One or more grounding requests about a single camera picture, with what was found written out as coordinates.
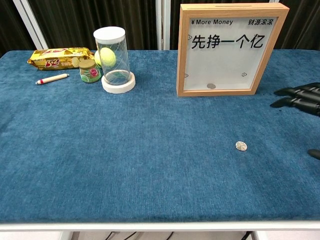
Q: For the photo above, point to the yellow-green tennis ball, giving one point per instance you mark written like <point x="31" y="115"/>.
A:
<point x="107" y="57"/>

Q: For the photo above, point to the black pleated curtain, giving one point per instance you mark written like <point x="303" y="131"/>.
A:
<point x="87" y="20"/>
<point x="10" y="25"/>
<point x="175" y="25"/>

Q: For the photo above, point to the grey coin behind glass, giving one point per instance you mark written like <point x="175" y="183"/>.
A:
<point x="211" y="86"/>

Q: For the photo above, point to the small jar with green label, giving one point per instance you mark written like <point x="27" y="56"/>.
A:
<point x="90" y="72"/>

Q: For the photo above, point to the white partition post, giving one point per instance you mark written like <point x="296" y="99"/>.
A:
<point x="31" y="25"/>
<point x="162" y="25"/>

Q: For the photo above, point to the blue table cloth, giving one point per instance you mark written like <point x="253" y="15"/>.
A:
<point x="125" y="150"/>

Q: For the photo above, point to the wooden frame money box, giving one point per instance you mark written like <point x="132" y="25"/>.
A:
<point x="225" y="65"/>

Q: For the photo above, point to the yellow biscuit packet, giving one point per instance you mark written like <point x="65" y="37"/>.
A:
<point x="57" y="58"/>

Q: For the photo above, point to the round white coaster base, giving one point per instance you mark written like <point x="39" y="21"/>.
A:
<point x="117" y="88"/>

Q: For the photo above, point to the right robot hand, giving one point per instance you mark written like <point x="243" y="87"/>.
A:
<point x="305" y="100"/>

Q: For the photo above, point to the silver coin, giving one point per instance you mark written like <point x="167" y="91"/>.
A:
<point x="241" y="146"/>

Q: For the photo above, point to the white red-tipped pen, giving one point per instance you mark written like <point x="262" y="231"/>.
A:
<point x="52" y="78"/>

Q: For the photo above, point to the clear cylinder with white lid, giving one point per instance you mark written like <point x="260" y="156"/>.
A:
<point x="110" y="33"/>

